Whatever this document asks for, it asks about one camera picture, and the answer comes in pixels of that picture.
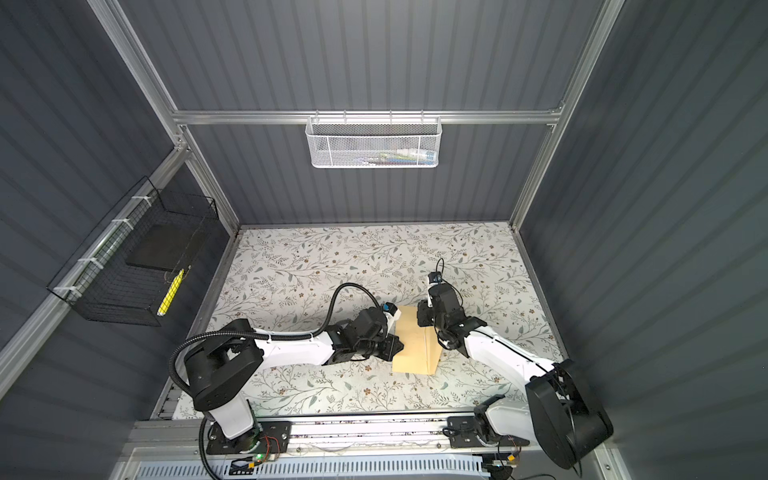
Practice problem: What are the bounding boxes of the tan kraft envelope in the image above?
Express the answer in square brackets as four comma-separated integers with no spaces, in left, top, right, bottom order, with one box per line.
[392,306,443,376]

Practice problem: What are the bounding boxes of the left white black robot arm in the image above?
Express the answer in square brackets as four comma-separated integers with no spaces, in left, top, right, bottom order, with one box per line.
[184,302,404,441]

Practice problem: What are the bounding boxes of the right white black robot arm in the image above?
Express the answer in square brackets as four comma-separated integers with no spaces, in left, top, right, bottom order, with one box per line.
[417,273,614,469]

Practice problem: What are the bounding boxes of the pens in white basket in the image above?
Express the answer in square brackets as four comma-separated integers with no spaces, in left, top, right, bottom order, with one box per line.
[355,148,438,167]

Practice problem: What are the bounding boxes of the yellow marker pen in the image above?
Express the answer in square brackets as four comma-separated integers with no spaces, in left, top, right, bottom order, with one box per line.
[156,269,186,317]

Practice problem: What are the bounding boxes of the black foam pad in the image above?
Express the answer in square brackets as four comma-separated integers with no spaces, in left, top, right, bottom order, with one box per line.
[125,224,206,272]

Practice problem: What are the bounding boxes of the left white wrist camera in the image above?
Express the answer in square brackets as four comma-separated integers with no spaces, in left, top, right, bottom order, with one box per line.
[381,302,402,334]

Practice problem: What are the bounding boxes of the left black corrugated cable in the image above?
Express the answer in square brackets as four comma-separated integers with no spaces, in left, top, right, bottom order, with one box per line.
[166,281,385,480]

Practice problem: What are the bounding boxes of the aluminium mounting rail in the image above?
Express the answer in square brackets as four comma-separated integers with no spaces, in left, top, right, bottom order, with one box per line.
[120,407,542,462]

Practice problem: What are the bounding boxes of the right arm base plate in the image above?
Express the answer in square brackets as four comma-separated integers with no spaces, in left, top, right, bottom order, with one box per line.
[442,415,530,449]

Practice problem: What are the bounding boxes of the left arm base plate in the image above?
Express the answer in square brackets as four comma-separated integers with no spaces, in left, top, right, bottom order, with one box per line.
[204,421,293,455]

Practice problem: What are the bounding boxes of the white ventilated cable duct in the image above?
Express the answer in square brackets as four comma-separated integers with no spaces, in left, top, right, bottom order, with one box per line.
[134,454,490,480]

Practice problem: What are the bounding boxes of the white wire basket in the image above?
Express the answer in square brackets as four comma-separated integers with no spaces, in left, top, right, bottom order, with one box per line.
[305,119,443,169]

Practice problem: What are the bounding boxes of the black wire basket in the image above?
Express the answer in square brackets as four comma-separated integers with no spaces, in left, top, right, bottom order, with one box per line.
[47,177,219,327]

